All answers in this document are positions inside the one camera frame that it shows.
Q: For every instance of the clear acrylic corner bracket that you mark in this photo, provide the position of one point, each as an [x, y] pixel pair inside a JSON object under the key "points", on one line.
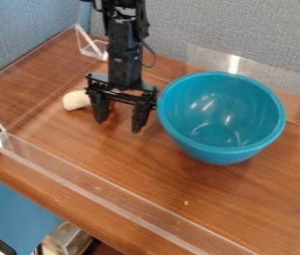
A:
{"points": [[91, 47]]}

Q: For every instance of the toy mushroom brown cap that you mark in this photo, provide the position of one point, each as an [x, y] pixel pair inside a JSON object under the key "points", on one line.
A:
{"points": [[76, 100]]}

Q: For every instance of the clear acrylic front barrier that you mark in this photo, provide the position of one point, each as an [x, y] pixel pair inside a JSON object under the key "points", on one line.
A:
{"points": [[131, 223]]}

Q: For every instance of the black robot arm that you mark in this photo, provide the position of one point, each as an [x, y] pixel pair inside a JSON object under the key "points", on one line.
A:
{"points": [[127, 26]]}

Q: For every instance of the metal frame under table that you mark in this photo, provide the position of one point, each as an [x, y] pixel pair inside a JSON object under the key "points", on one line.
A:
{"points": [[68, 240]]}

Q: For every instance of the blue plastic bowl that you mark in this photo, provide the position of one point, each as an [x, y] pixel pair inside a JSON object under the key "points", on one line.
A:
{"points": [[222, 116]]}

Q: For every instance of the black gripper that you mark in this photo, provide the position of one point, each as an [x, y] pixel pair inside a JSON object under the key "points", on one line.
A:
{"points": [[104, 92]]}

